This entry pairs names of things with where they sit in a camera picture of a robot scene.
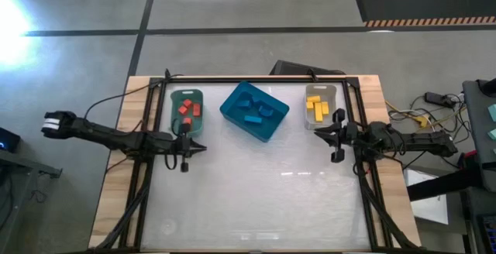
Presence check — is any white paper sheet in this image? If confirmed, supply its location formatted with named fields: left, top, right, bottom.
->
left=402, top=167, right=450, bottom=226

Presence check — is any red clamp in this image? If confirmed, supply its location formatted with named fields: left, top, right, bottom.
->
left=458, top=149, right=478, bottom=170

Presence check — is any black device with blue light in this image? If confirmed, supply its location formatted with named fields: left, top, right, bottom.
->
left=0, top=126, right=22, bottom=153

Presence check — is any black stand leg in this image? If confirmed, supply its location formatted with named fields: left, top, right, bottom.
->
left=406, top=163, right=473, bottom=203

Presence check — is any green plastic bin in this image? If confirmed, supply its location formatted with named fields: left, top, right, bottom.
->
left=169, top=88, right=205, bottom=138

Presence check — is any grey plastic bin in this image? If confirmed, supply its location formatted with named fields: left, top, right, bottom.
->
left=304, top=83, right=338, bottom=131

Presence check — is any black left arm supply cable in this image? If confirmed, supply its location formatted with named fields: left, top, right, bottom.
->
left=84, top=74, right=185, bottom=120

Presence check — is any black striped floor mat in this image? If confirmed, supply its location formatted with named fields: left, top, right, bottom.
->
left=353, top=0, right=496, bottom=29

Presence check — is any black keyboard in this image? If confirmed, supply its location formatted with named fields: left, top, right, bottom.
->
left=478, top=213, right=496, bottom=254

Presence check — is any grey side table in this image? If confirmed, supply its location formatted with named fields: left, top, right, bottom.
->
left=0, top=149, right=63, bottom=243

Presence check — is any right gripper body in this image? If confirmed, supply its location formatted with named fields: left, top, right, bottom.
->
left=330, top=108, right=362, bottom=164

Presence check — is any black left camera cable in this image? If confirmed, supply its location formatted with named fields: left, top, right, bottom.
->
left=164, top=152, right=180, bottom=171

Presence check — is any blue plastic bin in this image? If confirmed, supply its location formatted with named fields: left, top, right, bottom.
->
left=219, top=81, right=291, bottom=143

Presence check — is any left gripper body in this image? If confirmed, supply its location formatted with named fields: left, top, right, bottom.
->
left=174, top=122, right=193, bottom=174

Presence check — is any black power strip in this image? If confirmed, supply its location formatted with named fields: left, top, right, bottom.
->
left=424, top=91, right=453, bottom=107

